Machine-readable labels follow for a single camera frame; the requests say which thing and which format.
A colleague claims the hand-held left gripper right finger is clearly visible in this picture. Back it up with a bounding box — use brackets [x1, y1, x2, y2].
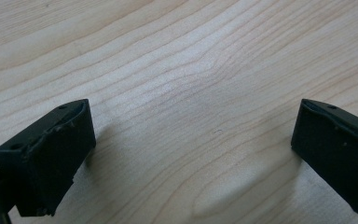
[290, 98, 358, 217]

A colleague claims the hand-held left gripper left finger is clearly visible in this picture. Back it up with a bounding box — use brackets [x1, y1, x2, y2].
[0, 98, 97, 217]

